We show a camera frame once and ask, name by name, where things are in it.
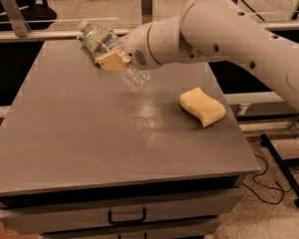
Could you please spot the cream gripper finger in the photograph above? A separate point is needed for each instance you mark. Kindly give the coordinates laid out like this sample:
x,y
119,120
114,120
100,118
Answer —
x,y
115,60

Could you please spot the clear plastic water bottle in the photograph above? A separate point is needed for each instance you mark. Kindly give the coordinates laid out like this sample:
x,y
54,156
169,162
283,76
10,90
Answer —
x,y
134,78

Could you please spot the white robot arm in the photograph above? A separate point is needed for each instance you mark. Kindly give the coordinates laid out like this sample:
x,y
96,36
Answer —
x,y
208,30

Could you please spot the green Kettle chips bag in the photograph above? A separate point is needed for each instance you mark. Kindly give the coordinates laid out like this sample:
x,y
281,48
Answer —
x,y
99,42

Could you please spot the grey drawer cabinet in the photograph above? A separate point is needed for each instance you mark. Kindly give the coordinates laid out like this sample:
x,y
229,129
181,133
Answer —
x,y
78,143

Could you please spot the yellow sponge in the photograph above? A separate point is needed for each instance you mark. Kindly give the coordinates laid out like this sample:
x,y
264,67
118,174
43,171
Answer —
x,y
207,109

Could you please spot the black office chair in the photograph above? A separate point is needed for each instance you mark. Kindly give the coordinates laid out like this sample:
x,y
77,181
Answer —
x,y
26,5

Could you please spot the black floor stand base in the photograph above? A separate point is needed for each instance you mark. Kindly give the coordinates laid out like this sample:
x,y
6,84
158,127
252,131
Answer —
x,y
265,142

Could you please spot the middle metal railing post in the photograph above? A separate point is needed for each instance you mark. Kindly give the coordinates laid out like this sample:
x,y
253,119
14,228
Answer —
x,y
146,11

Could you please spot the left metal railing post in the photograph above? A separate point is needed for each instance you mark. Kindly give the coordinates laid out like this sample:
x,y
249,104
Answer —
x,y
18,23

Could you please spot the black drawer handle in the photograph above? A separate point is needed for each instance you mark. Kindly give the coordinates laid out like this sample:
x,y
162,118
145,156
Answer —
x,y
128,218

